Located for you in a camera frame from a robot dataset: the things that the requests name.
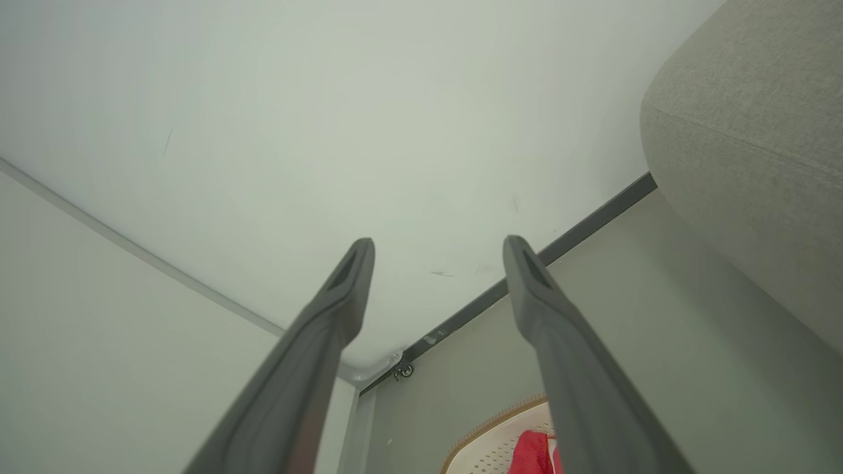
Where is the cream perforated laundry basket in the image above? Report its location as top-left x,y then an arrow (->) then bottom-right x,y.
440,394 -> 567,474

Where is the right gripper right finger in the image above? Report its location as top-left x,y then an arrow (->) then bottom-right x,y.
503,235 -> 696,474

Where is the grey fabric sofa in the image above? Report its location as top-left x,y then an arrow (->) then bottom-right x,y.
640,0 -> 843,356

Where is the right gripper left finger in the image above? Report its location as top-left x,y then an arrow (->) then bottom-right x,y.
183,238 -> 376,474

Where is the red garment with striped cuff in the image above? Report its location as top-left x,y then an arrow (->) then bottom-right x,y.
507,430 -> 564,474

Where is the black baseboard strip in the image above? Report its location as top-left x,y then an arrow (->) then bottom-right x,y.
359,172 -> 658,396

